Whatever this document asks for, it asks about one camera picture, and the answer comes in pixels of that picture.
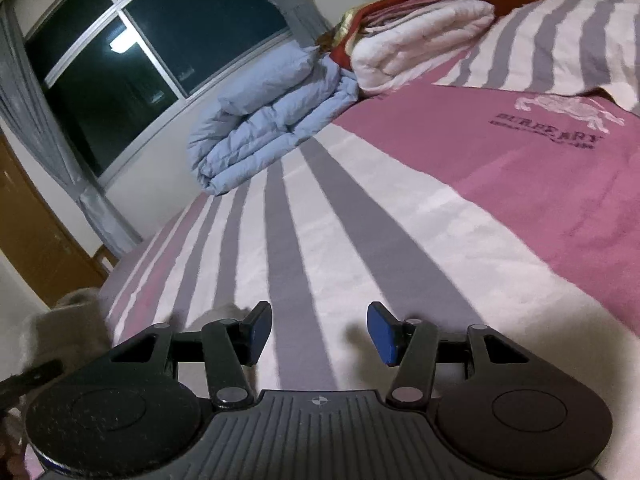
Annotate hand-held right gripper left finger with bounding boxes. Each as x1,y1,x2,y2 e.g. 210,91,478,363
107,301,274,409

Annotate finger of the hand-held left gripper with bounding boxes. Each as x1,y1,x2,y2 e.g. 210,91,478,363
0,358,64,402

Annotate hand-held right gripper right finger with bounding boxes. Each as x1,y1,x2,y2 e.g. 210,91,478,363
366,301,531,408

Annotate grey pants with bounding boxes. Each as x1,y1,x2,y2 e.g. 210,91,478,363
22,286,112,378

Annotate striped pink bed sheet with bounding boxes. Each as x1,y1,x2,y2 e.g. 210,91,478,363
20,50,640,480

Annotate brown wooden door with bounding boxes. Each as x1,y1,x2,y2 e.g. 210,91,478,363
0,130,109,308

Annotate wooden chair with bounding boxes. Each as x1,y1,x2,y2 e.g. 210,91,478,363
91,244,119,269

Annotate folded light blue duvet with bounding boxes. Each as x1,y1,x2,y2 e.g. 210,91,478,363
187,42,362,196

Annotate folded white quilt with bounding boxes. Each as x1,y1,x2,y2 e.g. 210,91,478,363
350,0,497,97

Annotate sliding glass window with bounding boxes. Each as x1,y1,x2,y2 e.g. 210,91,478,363
22,0,293,179

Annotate folded red blankets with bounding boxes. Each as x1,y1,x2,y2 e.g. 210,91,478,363
320,0,482,70

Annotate striped pillow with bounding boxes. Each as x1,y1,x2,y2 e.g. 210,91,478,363
432,0,640,111

